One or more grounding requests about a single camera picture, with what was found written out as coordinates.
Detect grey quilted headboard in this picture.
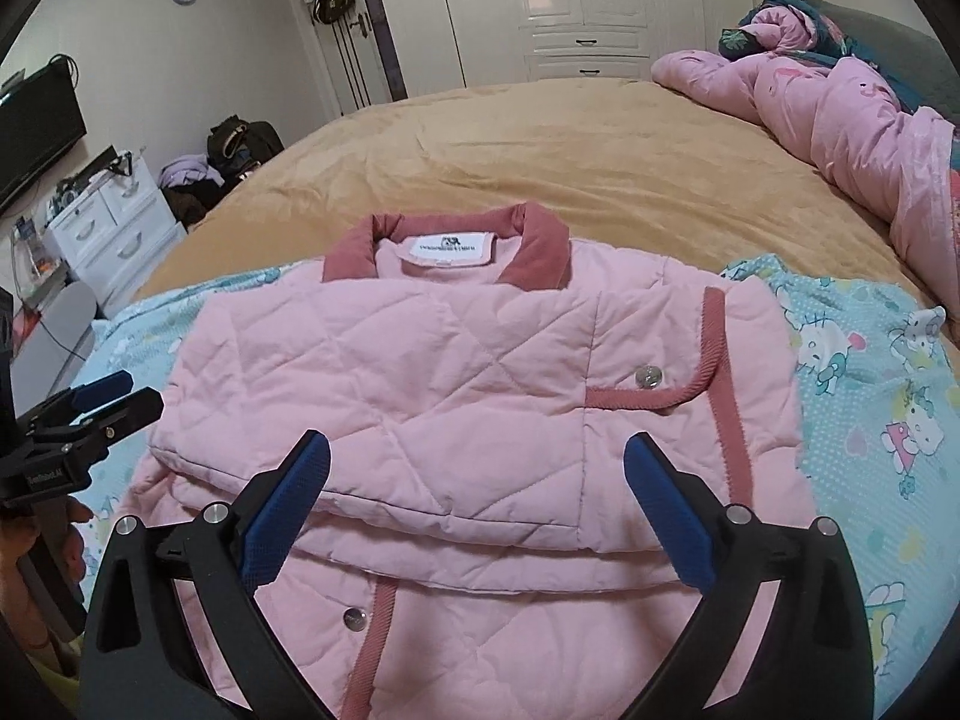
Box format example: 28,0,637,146
795,0,960,128

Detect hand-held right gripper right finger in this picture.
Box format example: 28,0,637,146
624,431,875,720

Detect grey low cabinet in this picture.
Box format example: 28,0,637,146
0,270,98,398

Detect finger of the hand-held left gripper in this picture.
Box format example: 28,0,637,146
45,370,134,421
30,388,164,466

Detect blue cartoon cat bed sheet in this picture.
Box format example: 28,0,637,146
67,251,960,720

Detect pink quilted jacket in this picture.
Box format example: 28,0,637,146
112,201,818,720

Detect person's left hand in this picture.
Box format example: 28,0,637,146
0,502,95,665

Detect pink floral duvet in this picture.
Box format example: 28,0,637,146
651,0,960,331

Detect black cable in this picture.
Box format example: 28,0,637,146
37,307,95,362

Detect black flat television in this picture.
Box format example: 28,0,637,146
0,54,87,215

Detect purple clothes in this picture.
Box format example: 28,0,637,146
159,156,224,188

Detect tan bed blanket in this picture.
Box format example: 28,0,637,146
135,79,950,331

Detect dark clothes pile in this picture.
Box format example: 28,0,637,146
161,180,226,230

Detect white drawer cabinet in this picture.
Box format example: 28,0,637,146
45,154,188,297

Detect black bag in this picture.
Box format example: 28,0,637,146
206,116,286,166

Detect bedroom door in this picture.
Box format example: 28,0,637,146
300,0,410,117

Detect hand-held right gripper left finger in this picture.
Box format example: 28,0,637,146
79,429,333,720

